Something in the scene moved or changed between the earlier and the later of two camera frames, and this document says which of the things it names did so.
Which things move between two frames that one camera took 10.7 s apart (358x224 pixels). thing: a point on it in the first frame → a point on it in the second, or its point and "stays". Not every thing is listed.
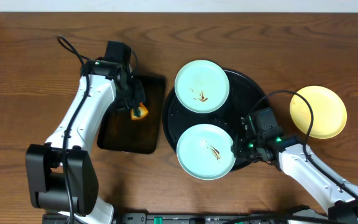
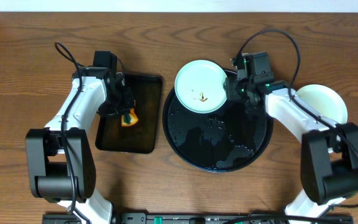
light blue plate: [202, 86] stays
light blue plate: [204, 152] → [326, 99]
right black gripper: [239, 146] → [232, 88]
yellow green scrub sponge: [143, 111] → [130, 119]
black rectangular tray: [119, 132] stays
